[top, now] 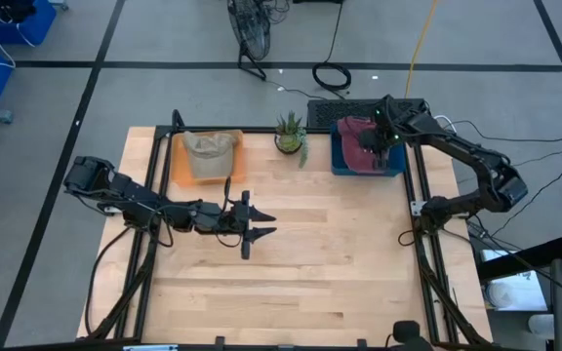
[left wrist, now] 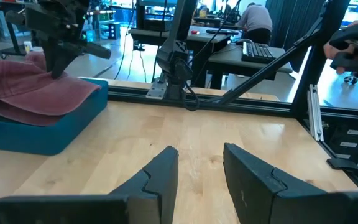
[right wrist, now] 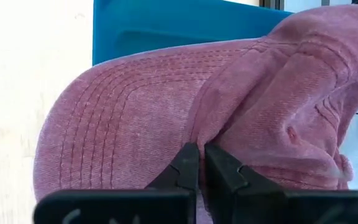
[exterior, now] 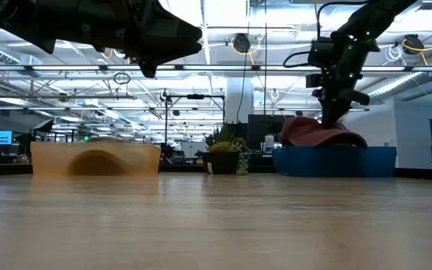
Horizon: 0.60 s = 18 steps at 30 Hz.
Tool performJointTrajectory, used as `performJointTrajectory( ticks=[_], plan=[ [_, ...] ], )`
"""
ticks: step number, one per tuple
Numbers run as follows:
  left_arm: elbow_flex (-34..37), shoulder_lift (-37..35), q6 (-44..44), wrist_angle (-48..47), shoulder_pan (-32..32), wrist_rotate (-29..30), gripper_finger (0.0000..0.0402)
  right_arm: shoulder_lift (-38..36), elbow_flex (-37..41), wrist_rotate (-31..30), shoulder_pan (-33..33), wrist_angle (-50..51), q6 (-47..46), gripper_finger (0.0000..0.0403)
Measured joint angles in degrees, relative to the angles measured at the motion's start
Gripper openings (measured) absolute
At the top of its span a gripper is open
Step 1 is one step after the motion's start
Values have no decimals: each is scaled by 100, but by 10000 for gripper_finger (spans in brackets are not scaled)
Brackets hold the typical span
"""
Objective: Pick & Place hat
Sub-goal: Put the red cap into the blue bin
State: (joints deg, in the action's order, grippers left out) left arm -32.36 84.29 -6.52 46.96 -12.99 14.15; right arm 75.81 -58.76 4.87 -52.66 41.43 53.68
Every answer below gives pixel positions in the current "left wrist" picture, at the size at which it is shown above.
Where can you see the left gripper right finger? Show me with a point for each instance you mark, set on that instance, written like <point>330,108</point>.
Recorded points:
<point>259,199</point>

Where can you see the black aluminium rig frame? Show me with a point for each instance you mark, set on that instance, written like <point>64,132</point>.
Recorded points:
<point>322,62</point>

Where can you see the red computer mouse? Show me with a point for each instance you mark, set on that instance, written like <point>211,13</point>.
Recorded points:
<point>194,31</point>

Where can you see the slim black keyboard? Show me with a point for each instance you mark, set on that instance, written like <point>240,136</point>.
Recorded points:
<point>222,31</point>

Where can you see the black box with white labels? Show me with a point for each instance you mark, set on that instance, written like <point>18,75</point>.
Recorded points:
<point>353,137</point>

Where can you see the grey desk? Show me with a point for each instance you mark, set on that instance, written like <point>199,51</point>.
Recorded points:
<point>228,59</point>
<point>148,32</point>

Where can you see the person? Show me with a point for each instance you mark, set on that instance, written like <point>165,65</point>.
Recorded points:
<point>255,18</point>

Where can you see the blue plastic bin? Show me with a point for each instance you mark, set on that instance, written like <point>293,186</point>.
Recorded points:
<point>57,137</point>

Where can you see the black handheld controller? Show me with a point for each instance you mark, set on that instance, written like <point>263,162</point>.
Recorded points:
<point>353,34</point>

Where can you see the silver aluminium extrusion bar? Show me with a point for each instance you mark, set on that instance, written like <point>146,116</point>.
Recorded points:
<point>315,115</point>

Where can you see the dark folding curtain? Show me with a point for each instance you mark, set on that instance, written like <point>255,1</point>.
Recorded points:
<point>287,18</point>

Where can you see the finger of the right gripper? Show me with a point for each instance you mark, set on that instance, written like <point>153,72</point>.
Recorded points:
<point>62,56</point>
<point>51,56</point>

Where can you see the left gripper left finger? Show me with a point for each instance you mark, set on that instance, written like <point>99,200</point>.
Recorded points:
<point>154,199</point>

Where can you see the white cup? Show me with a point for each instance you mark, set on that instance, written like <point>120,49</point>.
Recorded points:
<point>28,46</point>

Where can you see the person's hand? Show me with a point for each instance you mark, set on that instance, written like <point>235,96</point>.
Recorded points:
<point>331,51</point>

